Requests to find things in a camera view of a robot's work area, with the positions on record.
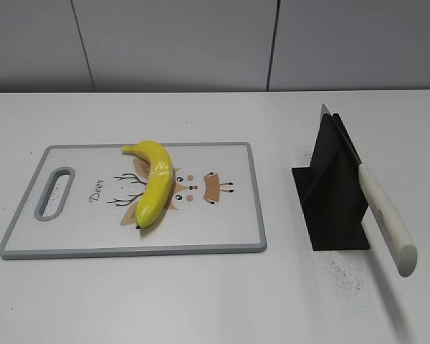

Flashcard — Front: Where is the white-handled cleaver knife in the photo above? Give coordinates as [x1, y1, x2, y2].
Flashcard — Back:
[320, 105, 418, 277]

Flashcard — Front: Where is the yellow plastic banana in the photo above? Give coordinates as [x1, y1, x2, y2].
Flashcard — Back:
[121, 140, 174, 229]

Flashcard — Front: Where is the white grey-rimmed cutting board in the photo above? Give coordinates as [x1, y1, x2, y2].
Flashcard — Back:
[0, 142, 267, 259]

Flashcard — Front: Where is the black knife stand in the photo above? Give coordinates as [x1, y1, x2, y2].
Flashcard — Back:
[292, 113, 370, 251]

